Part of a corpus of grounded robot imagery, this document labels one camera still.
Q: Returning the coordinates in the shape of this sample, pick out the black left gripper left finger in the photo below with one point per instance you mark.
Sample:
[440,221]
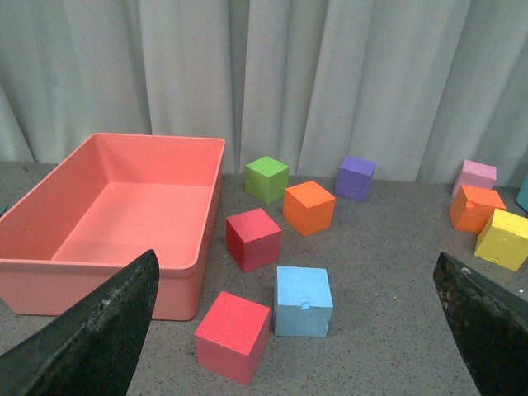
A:
[93,348]

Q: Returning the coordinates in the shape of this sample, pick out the yellow foam block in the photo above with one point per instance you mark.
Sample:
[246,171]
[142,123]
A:
[503,240]

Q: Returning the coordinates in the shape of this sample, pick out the light blue plastic bin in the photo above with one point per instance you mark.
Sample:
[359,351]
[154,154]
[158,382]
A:
[522,196]

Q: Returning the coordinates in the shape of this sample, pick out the pink foam block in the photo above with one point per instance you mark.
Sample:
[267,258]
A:
[475,174]

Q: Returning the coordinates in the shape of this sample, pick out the dark red foam block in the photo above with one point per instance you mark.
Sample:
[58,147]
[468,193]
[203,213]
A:
[253,239]

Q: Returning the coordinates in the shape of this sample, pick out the purple foam block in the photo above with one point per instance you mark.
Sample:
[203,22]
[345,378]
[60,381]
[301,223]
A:
[354,177]

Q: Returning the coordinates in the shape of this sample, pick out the chipped orange foam block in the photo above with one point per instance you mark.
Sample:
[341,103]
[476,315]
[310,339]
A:
[472,207]

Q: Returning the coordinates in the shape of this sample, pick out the pink plastic bin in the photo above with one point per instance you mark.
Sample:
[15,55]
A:
[112,199]

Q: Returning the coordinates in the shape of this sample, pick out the green foam block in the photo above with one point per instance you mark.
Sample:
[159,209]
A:
[266,179]

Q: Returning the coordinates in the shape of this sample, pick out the grey pleated curtain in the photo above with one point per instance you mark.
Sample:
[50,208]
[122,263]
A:
[415,86]

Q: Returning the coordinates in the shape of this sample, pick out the light blue foam block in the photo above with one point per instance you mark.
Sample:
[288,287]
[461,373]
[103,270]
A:
[303,302]

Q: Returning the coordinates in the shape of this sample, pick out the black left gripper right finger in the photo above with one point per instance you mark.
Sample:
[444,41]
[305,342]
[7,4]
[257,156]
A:
[488,324]

